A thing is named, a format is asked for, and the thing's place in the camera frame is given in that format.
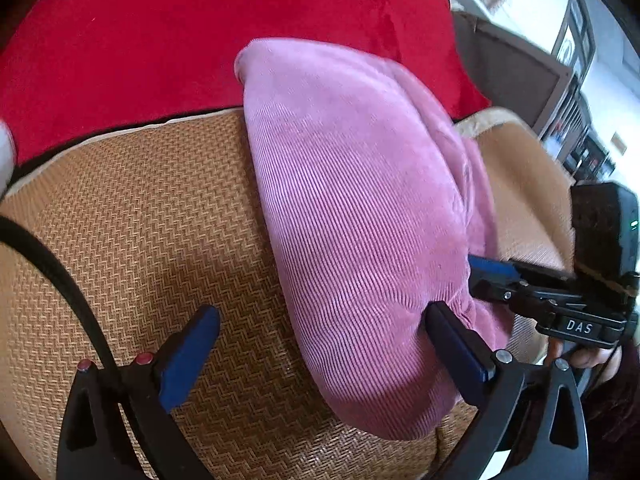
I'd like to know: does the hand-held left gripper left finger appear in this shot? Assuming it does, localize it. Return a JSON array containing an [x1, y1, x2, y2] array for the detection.
[[56, 304, 222, 480]]

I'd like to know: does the pink corduroy garment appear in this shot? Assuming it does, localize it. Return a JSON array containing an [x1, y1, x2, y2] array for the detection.
[[234, 37, 516, 441]]

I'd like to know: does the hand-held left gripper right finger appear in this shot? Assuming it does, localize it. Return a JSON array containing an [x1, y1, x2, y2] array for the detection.
[[424, 301, 590, 480]]

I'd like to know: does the dark shelf unit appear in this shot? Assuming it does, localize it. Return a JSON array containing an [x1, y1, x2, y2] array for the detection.
[[540, 0, 618, 183]]

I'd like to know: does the black cable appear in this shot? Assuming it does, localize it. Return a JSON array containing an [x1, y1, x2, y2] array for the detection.
[[0, 217, 122, 397]]

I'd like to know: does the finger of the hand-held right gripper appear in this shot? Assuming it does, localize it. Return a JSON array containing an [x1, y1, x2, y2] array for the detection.
[[469, 280, 553, 317], [467, 254, 576, 286]]

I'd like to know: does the red blanket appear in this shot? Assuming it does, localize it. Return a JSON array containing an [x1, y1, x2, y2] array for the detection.
[[0, 0, 493, 167]]

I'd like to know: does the grey brown furniture panel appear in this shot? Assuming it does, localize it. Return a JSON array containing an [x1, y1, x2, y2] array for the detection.
[[452, 10, 574, 140]]

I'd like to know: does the brown woven mat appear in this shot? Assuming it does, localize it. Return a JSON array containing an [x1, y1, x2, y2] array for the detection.
[[0, 107, 582, 480]]

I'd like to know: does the person's right forearm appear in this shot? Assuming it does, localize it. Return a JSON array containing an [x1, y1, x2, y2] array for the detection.
[[575, 347, 640, 480]]

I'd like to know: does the person's right hand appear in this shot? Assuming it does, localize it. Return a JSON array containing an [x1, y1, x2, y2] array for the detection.
[[544, 339, 624, 377]]

